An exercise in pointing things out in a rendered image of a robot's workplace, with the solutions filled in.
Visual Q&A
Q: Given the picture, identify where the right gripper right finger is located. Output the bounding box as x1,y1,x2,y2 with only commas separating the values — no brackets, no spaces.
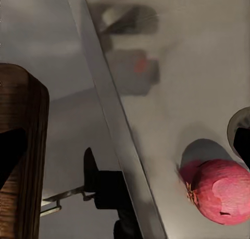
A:
233,127,250,169

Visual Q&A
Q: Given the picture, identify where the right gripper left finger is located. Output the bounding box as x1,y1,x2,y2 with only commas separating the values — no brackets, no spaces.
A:
0,128,27,190

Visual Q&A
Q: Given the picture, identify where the vidalia onion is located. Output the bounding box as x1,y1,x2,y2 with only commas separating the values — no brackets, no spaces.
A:
187,159,250,225

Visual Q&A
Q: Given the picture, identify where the cutting board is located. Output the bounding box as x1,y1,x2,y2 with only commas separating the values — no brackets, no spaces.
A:
0,63,40,239

